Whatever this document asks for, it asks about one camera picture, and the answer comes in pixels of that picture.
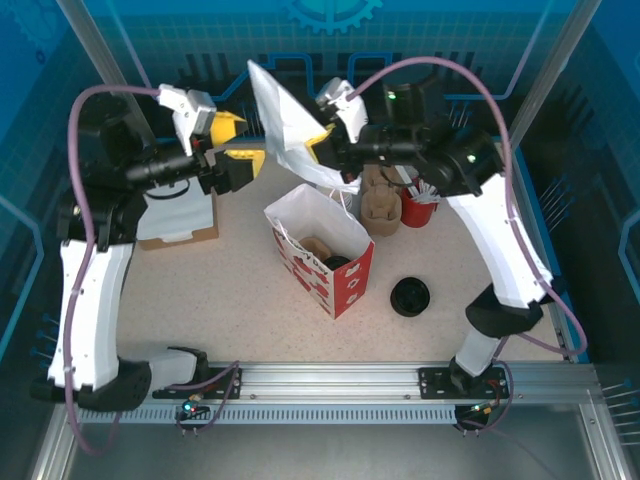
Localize white paper napkin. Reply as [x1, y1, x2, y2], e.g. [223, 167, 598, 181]
[247, 59, 362, 197]

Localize black plastic cup lid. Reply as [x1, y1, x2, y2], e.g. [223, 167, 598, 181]
[322, 254, 354, 274]

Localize red and white paper bag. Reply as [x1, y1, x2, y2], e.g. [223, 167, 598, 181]
[263, 182, 376, 321]

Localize brown pulp cup carrier stack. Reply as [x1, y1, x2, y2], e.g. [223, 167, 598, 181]
[360, 184, 404, 239]
[360, 167, 396, 194]

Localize red straw holder cup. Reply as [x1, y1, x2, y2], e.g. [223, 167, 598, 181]
[399, 192, 440, 229]

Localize black cup lid stack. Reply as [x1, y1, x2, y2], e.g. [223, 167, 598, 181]
[390, 277, 431, 317]

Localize small LED circuit board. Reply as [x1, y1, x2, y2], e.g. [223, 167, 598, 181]
[464, 399, 501, 419]
[174, 397, 209, 421]

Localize aluminium frame post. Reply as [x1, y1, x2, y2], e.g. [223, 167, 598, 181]
[54, 0, 151, 91]
[502, 0, 604, 156]

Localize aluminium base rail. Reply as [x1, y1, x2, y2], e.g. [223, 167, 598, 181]
[144, 360, 601, 404]

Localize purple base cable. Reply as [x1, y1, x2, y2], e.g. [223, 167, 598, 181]
[174, 362, 244, 435]
[455, 362, 517, 435]

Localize grey slotted cable duct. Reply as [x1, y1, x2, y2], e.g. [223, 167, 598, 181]
[79, 403, 511, 426]

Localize aluminium frame beam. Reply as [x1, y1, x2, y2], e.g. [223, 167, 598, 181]
[27, 409, 84, 480]
[577, 392, 634, 480]

